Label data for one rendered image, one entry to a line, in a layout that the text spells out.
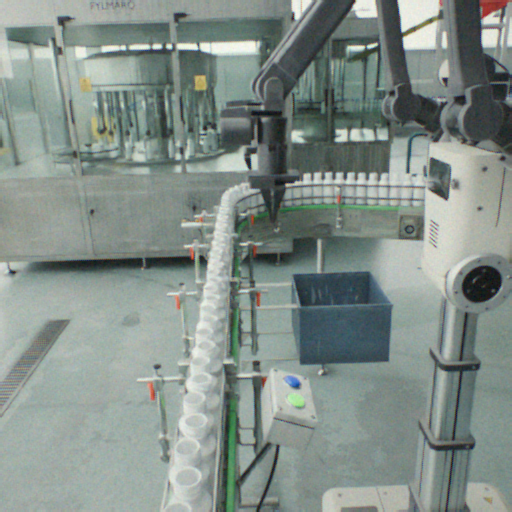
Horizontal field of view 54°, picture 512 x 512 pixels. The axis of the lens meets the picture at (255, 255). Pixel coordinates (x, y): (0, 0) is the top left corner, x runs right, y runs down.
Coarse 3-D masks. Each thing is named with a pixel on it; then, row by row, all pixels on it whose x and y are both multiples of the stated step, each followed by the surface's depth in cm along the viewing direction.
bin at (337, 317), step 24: (312, 288) 198; (336, 288) 198; (360, 288) 199; (312, 312) 168; (336, 312) 168; (360, 312) 168; (384, 312) 169; (312, 336) 171; (336, 336) 171; (360, 336) 171; (384, 336) 172; (264, 360) 179; (312, 360) 174; (336, 360) 174; (360, 360) 174; (384, 360) 175
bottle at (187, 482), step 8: (184, 472) 69; (192, 472) 70; (176, 480) 68; (184, 480) 70; (192, 480) 70; (200, 480) 68; (176, 488) 67; (184, 488) 66; (192, 488) 67; (200, 488) 68; (176, 496) 68; (184, 496) 67; (192, 496) 67; (200, 496) 68; (208, 496) 70; (192, 504) 67; (200, 504) 68; (208, 504) 69
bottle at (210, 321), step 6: (204, 318) 114; (210, 318) 114; (216, 318) 113; (204, 324) 112; (210, 324) 111; (216, 324) 112; (216, 330) 112; (216, 336) 112; (222, 336) 114; (216, 342) 112; (222, 342) 113; (222, 348) 113; (222, 354) 114; (222, 360) 114; (222, 366) 115
